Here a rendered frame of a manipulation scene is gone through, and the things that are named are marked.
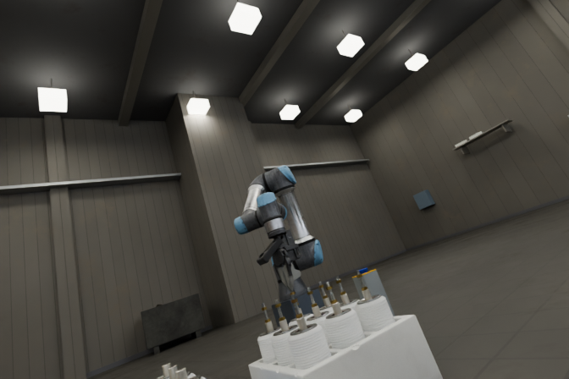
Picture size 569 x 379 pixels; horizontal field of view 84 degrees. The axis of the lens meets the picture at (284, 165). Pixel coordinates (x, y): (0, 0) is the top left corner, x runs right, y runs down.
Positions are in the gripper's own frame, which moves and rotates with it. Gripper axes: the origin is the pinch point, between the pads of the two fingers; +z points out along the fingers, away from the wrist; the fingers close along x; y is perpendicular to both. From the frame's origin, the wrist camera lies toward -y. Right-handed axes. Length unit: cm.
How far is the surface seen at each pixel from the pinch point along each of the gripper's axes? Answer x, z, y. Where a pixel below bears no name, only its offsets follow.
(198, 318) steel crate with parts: 532, 0, 130
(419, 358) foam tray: -32.6, 27.4, 11.7
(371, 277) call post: -11.2, 6.1, 28.5
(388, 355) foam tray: -31.6, 23.2, 2.3
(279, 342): -12.7, 12.3, -16.4
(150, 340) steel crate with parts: 546, 7, 47
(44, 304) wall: 641, -110, -96
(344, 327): -27.1, 13.7, -4.7
